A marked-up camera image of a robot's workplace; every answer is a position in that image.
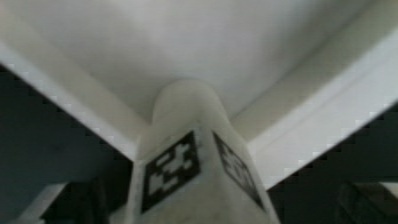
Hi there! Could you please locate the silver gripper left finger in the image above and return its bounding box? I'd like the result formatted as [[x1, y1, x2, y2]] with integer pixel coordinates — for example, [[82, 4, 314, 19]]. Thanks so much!
[[14, 181, 114, 224]]

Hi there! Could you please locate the white table leg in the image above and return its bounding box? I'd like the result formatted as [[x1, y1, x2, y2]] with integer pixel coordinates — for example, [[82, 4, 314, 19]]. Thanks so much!
[[122, 79, 281, 224]]

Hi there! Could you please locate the white square table top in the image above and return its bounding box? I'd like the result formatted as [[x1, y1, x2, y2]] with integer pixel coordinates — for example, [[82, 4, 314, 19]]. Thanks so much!
[[0, 0, 398, 187]]

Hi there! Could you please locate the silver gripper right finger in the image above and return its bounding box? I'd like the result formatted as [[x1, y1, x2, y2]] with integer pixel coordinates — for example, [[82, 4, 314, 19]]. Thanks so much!
[[336, 182, 398, 224]]

